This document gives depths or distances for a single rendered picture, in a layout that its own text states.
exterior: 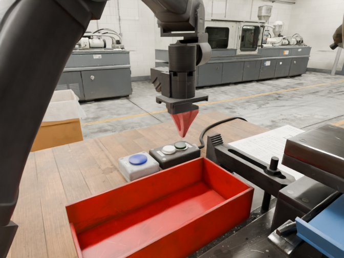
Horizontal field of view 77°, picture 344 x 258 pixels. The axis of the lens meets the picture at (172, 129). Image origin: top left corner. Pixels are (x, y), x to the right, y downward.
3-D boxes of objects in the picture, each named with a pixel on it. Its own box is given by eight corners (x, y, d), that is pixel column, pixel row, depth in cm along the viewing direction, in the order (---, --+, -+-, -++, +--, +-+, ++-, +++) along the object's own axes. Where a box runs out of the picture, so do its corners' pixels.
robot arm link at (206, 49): (183, 63, 55) (183, 11, 51) (215, 65, 51) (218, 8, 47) (158, 69, 46) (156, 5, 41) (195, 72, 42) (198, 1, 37)
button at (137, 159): (126, 164, 47) (125, 155, 47) (142, 158, 49) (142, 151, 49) (133, 172, 44) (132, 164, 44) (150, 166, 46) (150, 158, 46)
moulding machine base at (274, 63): (173, 93, 520) (173, 50, 483) (154, 86, 602) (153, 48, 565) (306, 76, 773) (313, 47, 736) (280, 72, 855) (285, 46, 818)
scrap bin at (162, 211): (71, 236, 32) (64, 204, 30) (201, 180, 45) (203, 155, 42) (93, 317, 23) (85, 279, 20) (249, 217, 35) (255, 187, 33)
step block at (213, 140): (204, 172, 47) (207, 135, 44) (214, 168, 49) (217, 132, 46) (226, 188, 42) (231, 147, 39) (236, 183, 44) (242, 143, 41)
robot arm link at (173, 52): (178, 71, 50) (178, 39, 48) (201, 72, 48) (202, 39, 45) (163, 76, 45) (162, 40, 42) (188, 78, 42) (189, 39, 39)
